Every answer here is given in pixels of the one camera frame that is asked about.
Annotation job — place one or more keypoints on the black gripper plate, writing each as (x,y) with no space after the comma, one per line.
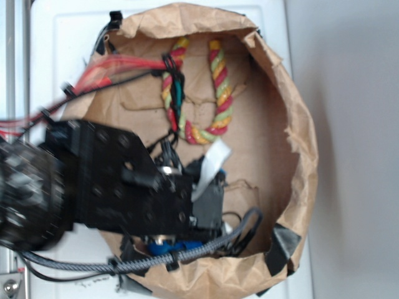
(111,182)

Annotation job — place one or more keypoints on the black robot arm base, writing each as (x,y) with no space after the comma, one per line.
(34,212)

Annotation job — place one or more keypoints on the black tape piece left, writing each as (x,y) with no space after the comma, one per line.
(123,249)

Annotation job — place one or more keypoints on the black tape piece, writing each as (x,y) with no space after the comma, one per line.
(283,245)
(123,249)

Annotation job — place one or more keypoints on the brown paper bag liner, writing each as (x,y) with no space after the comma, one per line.
(274,161)

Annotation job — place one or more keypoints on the black tape piece right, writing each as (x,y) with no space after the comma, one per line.
(283,245)

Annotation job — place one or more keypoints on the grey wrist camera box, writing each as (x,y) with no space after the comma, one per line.
(208,208)

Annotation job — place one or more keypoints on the multicolour twisted rope toy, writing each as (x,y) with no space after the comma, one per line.
(172,94)

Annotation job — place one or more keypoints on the aluminium extrusion rail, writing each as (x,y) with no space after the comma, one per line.
(15,276)

